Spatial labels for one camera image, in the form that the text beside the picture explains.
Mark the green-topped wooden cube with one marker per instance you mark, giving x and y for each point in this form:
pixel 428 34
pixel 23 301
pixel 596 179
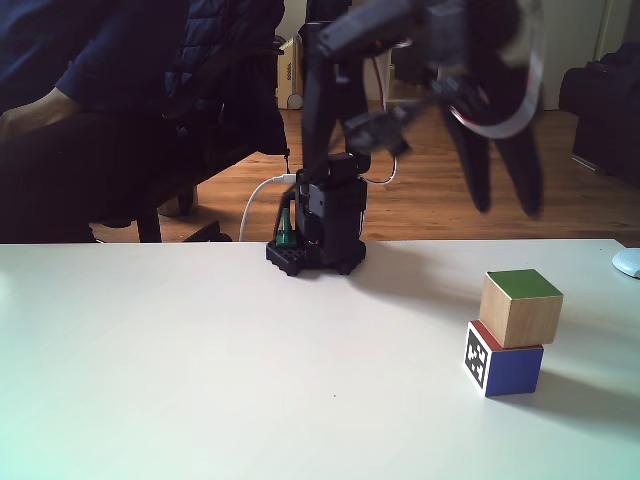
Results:
pixel 530 320

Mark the red-topped wooden cube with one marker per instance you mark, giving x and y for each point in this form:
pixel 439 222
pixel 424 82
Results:
pixel 515 372

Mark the person's hand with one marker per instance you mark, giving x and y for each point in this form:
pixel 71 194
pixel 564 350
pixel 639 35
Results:
pixel 35 115

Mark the white framed mirror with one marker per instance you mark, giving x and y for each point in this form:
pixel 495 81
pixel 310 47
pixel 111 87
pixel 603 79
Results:
pixel 400 92

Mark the black sofa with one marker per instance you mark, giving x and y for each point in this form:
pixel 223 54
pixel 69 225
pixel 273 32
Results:
pixel 605 125

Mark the white door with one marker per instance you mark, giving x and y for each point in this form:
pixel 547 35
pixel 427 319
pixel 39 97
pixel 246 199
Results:
pixel 575 60

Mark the white round device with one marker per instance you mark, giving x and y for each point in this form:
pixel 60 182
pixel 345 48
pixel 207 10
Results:
pixel 629 262

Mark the dark quilted jacket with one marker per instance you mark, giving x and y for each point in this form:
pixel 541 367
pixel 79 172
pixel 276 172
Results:
pixel 225 75

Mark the black chair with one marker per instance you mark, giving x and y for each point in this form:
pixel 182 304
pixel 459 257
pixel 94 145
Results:
pixel 150 227

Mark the person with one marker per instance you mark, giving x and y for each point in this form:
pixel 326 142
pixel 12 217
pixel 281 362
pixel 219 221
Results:
pixel 75 170

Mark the black gripper camera mount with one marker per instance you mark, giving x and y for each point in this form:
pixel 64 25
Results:
pixel 375 132

